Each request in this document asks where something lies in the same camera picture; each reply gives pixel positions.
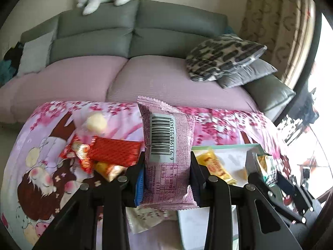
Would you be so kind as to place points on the pink snack packet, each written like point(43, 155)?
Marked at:
point(166, 182)

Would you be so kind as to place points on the green label biscuit packet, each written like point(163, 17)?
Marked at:
point(266, 165)

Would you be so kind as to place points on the black white patterned pillow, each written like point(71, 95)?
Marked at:
point(221, 54)

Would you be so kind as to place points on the grey quilted pillow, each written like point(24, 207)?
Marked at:
point(247, 74)

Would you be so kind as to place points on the red foil snack packet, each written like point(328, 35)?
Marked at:
point(114, 149)

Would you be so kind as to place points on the patterned beige curtain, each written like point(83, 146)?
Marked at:
point(275, 18)

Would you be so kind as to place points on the silver white snack packet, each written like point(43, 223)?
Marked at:
point(145, 218)

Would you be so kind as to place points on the dark window frame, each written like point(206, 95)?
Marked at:
point(311, 57)

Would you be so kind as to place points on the pink floral printed blanket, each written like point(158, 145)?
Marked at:
point(39, 125)

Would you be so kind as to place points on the teal cloth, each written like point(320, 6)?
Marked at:
point(7, 73)

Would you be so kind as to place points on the grey sofa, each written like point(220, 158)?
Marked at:
point(169, 26)

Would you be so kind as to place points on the pink ribbed sofa cover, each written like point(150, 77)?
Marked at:
point(156, 78)

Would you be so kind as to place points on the beige orange snack packet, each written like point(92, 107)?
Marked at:
point(109, 170)

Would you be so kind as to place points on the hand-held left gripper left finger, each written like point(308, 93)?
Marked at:
point(139, 185)

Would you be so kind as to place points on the yellow snack packet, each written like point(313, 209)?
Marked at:
point(214, 165)

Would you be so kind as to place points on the light grey cushion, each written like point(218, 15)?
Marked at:
point(33, 54)

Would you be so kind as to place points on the dark clothes pile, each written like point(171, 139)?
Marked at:
point(13, 52)

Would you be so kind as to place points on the teal edged white box tray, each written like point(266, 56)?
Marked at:
point(234, 158)

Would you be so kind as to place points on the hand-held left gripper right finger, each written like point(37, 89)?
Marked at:
point(196, 179)

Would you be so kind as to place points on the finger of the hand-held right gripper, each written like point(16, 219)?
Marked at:
point(286, 185)
point(253, 177)

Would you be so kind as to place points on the cream bun in clear packet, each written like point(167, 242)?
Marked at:
point(96, 122)

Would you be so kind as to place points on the small red white snack packet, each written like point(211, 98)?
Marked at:
point(79, 151)

